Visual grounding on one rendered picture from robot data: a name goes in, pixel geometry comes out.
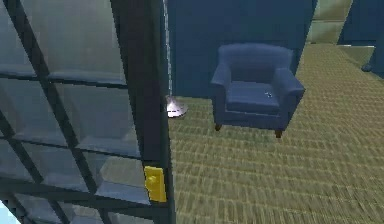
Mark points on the black glass-paned room door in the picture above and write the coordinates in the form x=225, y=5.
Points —
x=66, y=110

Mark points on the dark round floor object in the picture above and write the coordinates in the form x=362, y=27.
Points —
x=366, y=67

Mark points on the blue armchair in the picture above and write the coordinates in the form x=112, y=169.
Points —
x=255, y=90

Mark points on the silver floor lamp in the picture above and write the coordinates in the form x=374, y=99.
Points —
x=173, y=106

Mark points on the small grey object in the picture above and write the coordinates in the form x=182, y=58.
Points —
x=268, y=94

